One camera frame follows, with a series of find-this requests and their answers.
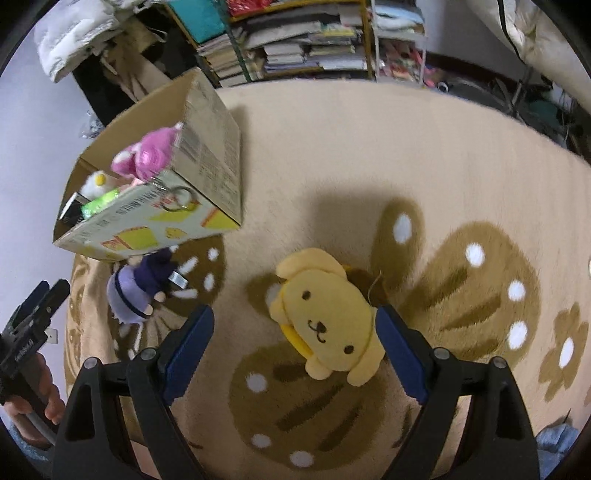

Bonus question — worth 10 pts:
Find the beige garment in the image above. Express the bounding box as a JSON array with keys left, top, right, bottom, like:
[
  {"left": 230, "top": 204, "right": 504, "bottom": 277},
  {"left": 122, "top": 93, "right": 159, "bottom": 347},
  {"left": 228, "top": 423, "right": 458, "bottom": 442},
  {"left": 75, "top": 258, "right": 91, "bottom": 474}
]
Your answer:
[{"left": 99, "top": 18, "right": 176, "bottom": 102}]

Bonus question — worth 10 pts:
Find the printed cardboard box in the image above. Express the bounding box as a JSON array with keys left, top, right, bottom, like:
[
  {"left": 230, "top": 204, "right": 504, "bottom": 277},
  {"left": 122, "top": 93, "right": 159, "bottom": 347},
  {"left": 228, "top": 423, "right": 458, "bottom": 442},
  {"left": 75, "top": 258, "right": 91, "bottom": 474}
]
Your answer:
[{"left": 52, "top": 67, "right": 243, "bottom": 264}]

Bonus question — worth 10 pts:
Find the crumpled plastic bag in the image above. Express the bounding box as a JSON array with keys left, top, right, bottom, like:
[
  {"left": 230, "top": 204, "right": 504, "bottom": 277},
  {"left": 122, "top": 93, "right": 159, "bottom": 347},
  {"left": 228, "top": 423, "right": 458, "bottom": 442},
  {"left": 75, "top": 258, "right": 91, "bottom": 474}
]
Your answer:
[{"left": 81, "top": 111, "right": 103, "bottom": 139}]

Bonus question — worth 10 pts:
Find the person's left hand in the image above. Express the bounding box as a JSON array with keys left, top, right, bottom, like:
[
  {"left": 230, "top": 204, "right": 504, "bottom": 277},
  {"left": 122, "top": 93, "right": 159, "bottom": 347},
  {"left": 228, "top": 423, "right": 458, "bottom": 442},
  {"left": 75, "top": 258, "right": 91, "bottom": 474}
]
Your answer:
[{"left": 2, "top": 354, "right": 66, "bottom": 446}]

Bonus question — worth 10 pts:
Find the white puffer jacket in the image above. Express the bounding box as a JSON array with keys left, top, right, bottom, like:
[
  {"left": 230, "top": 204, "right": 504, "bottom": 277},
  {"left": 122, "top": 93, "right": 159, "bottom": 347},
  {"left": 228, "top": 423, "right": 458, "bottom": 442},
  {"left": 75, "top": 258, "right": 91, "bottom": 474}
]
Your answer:
[{"left": 33, "top": 0, "right": 121, "bottom": 84}]

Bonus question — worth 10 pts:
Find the thin green pole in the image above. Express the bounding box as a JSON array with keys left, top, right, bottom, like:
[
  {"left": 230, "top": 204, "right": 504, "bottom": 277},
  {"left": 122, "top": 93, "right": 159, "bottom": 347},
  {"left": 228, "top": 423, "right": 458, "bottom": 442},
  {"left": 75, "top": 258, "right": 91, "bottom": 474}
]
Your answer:
[{"left": 219, "top": 0, "right": 252, "bottom": 84}]

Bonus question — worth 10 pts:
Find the teal bag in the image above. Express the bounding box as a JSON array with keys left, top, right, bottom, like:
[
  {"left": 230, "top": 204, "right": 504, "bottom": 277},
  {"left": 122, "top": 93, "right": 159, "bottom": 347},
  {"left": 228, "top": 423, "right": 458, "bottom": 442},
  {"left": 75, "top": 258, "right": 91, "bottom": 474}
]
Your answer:
[{"left": 166, "top": 0, "right": 227, "bottom": 47}]

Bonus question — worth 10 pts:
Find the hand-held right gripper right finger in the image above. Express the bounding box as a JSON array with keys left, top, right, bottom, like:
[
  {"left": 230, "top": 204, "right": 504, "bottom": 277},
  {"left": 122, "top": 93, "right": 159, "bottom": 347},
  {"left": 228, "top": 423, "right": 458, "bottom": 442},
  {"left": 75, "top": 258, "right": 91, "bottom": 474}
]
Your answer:
[{"left": 375, "top": 305, "right": 541, "bottom": 480}]

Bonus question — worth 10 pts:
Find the cream office chair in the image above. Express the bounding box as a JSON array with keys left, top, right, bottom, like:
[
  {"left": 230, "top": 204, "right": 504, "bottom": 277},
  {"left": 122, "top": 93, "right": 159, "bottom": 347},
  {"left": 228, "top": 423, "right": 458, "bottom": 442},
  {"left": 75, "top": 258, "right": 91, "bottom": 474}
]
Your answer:
[{"left": 464, "top": 0, "right": 591, "bottom": 153}]

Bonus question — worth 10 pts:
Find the pink bear plush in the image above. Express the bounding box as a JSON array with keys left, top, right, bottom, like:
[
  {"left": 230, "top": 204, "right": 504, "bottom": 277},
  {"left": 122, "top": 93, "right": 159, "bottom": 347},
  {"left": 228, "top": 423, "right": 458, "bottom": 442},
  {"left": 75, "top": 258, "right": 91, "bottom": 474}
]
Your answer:
[{"left": 111, "top": 122, "right": 195, "bottom": 212}]

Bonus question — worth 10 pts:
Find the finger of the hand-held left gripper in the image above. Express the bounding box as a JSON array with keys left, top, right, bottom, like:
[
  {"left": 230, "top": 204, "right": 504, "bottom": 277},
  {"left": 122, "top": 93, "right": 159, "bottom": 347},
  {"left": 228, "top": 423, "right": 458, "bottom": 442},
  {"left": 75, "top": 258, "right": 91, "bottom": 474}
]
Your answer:
[
  {"left": 10, "top": 281, "right": 51, "bottom": 326},
  {"left": 28, "top": 279, "right": 71, "bottom": 324}
]

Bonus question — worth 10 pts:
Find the white rolling cart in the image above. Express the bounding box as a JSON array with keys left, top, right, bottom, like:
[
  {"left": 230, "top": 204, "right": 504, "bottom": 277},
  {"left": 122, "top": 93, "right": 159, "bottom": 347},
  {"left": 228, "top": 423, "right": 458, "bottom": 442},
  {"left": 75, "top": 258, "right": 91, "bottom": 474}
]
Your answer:
[{"left": 369, "top": 0, "right": 428, "bottom": 84}]

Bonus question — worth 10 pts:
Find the person's blue jeans leg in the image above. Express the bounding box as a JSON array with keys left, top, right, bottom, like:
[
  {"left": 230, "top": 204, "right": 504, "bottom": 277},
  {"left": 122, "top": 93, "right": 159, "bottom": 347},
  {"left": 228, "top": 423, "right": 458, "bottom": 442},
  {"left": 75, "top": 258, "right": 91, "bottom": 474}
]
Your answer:
[{"left": 536, "top": 422, "right": 583, "bottom": 480}]

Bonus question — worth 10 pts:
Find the purple doll plush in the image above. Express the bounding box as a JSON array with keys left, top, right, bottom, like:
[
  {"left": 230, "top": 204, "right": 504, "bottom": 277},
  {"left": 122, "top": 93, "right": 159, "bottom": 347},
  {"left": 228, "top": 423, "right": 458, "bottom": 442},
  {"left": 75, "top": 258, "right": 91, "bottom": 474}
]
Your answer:
[{"left": 106, "top": 247, "right": 190, "bottom": 324}]

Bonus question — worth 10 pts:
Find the beige printed blanket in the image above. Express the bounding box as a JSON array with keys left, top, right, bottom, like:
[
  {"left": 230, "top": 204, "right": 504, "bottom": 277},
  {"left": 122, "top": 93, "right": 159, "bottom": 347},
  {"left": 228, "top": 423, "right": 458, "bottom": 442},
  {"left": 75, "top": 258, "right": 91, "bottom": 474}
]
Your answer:
[{"left": 62, "top": 80, "right": 591, "bottom": 480}]

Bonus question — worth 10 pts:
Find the white yellow plush toy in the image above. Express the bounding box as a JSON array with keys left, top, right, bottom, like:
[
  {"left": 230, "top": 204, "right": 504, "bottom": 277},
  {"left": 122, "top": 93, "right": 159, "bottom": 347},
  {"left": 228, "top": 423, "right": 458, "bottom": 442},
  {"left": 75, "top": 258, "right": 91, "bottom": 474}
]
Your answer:
[{"left": 81, "top": 170, "right": 123, "bottom": 199}]

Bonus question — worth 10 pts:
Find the red bag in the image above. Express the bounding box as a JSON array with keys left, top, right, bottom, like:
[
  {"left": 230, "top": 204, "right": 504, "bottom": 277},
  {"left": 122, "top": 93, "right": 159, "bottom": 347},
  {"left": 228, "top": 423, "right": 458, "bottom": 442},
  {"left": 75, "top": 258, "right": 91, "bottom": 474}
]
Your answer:
[{"left": 226, "top": 0, "right": 278, "bottom": 17}]

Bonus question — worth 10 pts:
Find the black coat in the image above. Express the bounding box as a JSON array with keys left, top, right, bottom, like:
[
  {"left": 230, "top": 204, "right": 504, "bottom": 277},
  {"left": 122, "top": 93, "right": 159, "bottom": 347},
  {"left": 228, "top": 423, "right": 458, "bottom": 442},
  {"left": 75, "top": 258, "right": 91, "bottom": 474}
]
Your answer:
[{"left": 69, "top": 46, "right": 139, "bottom": 127}]

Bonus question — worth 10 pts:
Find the green packet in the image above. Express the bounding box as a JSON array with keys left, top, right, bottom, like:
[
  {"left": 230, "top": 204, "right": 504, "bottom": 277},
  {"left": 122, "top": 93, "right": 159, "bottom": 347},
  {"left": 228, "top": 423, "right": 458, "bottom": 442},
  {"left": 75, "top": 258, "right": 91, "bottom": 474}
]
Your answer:
[{"left": 81, "top": 188, "right": 122, "bottom": 220}]

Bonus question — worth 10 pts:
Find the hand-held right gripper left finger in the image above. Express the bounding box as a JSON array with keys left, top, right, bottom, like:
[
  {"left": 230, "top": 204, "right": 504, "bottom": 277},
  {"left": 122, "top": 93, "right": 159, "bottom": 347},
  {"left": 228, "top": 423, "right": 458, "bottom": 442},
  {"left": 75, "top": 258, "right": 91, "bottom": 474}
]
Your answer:
[{"left": 52, "top": 304, "right": 215, "bottom": 480}]

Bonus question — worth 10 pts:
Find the yellow dog plush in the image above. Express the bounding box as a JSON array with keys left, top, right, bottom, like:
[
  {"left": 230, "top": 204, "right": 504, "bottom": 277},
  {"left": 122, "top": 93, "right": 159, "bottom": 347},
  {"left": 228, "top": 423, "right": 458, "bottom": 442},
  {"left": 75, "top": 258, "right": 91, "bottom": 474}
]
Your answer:
[{"left": 269, "top": 248, "right": 386, "bottom": 387}]

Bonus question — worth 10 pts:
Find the stack of books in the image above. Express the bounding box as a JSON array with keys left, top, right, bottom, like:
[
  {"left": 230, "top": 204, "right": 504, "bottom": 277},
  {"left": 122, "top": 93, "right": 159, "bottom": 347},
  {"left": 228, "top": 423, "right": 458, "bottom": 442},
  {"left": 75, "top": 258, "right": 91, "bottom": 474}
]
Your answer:
[{"left": 196, "top": 14, "right": 370, "bottom": 88}]

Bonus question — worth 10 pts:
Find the wooden shelf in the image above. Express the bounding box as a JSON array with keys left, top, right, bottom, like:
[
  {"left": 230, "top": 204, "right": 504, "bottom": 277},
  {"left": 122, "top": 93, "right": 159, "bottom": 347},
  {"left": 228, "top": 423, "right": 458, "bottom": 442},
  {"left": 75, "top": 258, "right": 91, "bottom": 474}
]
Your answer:
[{"left": 157, "top": 0, "right": 376, "bottom": 88}]

